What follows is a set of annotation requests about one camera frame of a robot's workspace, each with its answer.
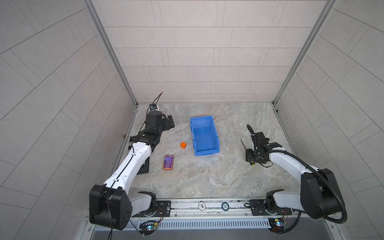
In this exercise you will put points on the left green circuit board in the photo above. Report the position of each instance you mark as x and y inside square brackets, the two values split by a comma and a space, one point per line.
[149, 227]

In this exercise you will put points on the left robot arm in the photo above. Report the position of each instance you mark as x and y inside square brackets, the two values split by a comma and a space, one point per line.
[110, 204]

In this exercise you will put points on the black white checkerboard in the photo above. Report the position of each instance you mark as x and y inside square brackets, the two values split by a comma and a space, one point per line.
[144, 169]

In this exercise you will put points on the black round rail knob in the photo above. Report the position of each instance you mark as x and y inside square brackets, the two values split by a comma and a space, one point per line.
[225, 206]

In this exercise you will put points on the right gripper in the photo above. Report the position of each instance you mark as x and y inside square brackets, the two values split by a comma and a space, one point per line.
[248, 152]

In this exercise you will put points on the green circuit board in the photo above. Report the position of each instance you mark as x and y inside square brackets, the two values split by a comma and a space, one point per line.
[149, 227]
[277, 224]

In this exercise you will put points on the white round rail knob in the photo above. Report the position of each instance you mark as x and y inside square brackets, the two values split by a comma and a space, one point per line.
[202, 206]

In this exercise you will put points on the purple orange card packet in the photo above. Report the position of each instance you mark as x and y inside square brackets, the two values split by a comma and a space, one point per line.
[168, 162]

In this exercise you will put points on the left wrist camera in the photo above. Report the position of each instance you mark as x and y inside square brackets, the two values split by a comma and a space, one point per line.
[153, 107]

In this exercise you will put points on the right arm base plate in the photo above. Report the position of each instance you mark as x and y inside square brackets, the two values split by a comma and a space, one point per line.
[266, 208]

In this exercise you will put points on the right green circuit board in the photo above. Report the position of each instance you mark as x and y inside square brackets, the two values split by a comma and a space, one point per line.
[277, 224]

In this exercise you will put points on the small orange cube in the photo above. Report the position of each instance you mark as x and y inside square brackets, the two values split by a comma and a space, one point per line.
[183, 145]

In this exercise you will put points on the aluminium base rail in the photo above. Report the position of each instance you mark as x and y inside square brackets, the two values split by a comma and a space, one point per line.
[189, 208]

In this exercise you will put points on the blue plastic bin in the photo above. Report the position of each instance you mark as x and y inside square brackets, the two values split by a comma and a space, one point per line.
[205, 137]

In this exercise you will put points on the black yellow screwdriver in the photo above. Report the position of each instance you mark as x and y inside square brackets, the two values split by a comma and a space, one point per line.
[250, 155]

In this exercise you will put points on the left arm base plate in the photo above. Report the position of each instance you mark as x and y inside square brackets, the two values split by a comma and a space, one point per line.
[162, 209]

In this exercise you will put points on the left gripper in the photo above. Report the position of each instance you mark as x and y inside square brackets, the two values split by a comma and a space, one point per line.
[166, 126]

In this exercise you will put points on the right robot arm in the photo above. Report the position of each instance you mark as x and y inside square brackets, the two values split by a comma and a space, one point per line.
[319, 195]

